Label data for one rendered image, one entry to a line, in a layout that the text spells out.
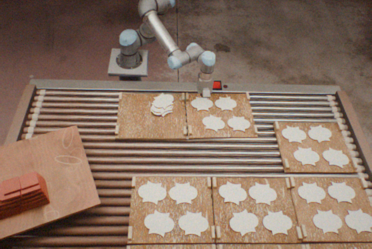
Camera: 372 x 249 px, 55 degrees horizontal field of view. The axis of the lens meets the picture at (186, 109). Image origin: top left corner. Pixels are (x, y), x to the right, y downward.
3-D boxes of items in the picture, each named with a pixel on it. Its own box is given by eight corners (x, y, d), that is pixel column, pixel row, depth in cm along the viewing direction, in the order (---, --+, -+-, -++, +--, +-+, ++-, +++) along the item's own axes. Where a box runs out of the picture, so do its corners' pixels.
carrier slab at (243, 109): (185, 95, 233) (185, 93, 231) (247, 95, 236) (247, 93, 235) (188, 139, 210) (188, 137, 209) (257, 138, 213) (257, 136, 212)
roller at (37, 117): (31, 117, 219) (29, 111, 215) (341, 121, 232) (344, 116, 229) (29, 123, 216) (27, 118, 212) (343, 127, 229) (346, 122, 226)
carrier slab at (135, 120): (119, 94, 229) (119, 93, 228) (184, 96, 232) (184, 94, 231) (115, 139, 206) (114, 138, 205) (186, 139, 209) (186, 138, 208)
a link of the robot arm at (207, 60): (209, 47, 199) (219, 56, 195) (207, 62, 208) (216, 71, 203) (198, 52, 196) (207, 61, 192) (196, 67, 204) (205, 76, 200)
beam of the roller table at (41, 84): (32, 84, 239) (30, 78, 235) (335, 91, 253) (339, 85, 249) (29, 94, 234) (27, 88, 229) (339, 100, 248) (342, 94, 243)
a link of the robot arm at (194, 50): (181, 46, 201) (192, 57, 196) (196, 39, 206) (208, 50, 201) (180, 57, 207) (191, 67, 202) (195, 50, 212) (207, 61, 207)
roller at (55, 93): (39, 93, 232) (37, 87, 229) (331, 98, 245) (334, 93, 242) (37, 98, 229) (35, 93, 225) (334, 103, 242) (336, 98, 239)
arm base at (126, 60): (118, 53, 260) (117, 42, 253) (139, 52, 263) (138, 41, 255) (119, 67, 251) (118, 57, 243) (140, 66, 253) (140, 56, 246)
